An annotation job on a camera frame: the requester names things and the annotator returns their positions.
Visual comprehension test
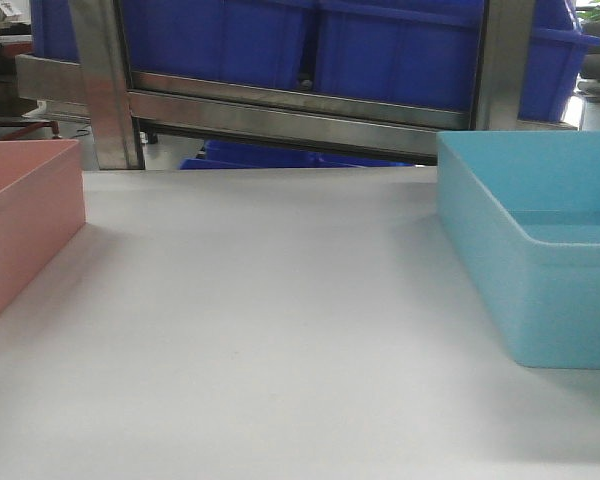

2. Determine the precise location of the light blue plastic box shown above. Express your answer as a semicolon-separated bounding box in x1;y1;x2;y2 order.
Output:
437;131;600;369

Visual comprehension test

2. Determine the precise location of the pink plastic box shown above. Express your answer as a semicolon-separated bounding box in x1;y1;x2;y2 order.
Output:
0;140;86;314

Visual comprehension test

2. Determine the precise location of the stainless steel shelf rack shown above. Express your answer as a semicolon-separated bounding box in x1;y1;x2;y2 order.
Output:
14;0;581;171

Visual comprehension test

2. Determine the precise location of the blue crate centre left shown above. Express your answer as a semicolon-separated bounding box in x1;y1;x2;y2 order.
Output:
121;1;316;90

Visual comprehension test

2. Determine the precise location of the blue crate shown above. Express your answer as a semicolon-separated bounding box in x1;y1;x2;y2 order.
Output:
121;1;316;90
519;0;600;122
30;0;79;63
314;1;483;111

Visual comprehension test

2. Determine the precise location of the blue crate centre right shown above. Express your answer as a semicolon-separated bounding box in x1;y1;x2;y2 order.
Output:
314;1;483;111

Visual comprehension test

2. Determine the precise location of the blue crate far right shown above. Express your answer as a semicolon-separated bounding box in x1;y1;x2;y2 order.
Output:
519;0;600;122

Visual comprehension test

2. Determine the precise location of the blue crate far left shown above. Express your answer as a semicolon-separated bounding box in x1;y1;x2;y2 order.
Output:
30;0;79;63

